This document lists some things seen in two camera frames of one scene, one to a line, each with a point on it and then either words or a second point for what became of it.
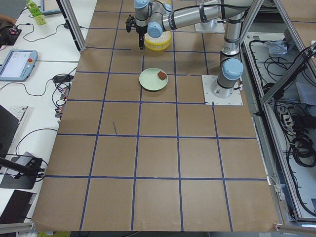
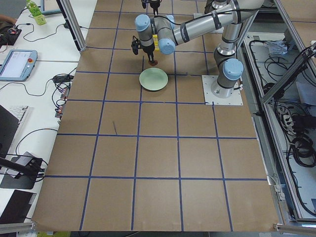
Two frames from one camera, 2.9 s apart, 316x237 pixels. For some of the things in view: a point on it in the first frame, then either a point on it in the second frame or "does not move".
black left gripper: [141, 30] to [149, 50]
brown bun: [161, 75] to [154, 63]
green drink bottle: [35, 12] does not move
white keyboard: [19, 112] does not move
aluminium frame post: [73, 22] does not move
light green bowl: [149, 79] does not move
